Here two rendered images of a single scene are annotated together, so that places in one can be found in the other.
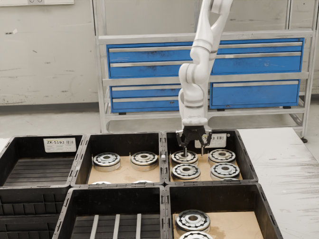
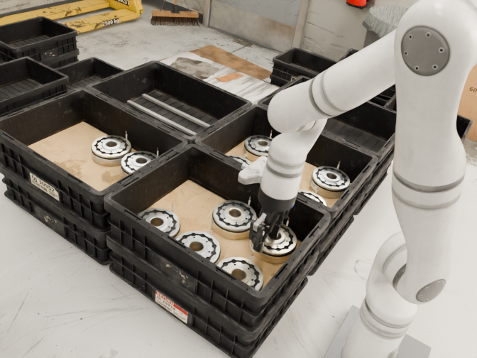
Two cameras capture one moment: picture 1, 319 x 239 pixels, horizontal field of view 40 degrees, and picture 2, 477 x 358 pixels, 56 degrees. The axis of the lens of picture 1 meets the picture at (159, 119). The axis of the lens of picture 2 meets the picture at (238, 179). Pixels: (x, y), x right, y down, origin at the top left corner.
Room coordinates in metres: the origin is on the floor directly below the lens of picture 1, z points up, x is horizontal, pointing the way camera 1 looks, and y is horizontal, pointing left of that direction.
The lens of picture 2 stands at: (1.75, -0.78, 1.55)
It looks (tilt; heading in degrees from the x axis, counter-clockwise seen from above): 37 degrees down; 119
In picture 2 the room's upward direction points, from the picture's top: 9 degrees clockwise
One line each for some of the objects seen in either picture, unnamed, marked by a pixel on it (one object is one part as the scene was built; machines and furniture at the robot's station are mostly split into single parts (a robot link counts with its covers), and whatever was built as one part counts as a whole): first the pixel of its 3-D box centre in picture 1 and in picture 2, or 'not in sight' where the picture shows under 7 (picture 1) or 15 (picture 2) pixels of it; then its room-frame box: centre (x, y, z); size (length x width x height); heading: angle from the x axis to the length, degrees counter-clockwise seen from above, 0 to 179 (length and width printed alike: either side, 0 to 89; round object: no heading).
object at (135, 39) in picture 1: (205, 36); not in sight; (3.32, -0.37, 0.91); 1.70 x 0.10 x 0.05; 91
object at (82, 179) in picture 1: (122, 171); (283, 169); (1.38, 0.14, 0.87); 0.40 x 0.30 x 0.11; 0
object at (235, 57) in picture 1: (256, 74); not in sight; (3.30, -0.77, 0.60); 0.72 x 0.03 x 0.56; 91
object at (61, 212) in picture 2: not in sight; (94, 186); (0.98, -0.16, 0.76); 0.40 x 0.30 x 0.12; 0
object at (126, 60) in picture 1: (154, 78); not in sight; (3.29, 0.03, 0.60); 0.72 x 0.03 x 0.56; 91
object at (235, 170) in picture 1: (225, 170); (196, 248); (1.38, -0.23, 0.86); 0.10 x 0.10 x 0.01
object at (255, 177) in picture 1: (205, 156); (219, 210); (1.38, -0.16, 0.92); 0.40 x 0.30 x 0.02; 0
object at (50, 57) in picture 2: not in sight; (35, 70); (-0.39, 0.62, 0.37); 0.40 x 0.30 x 0.45; 91
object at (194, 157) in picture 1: (184, 156); (274, 237); (1.49, -0.09, 0.86); 0.10 x 0.10 x 0.01
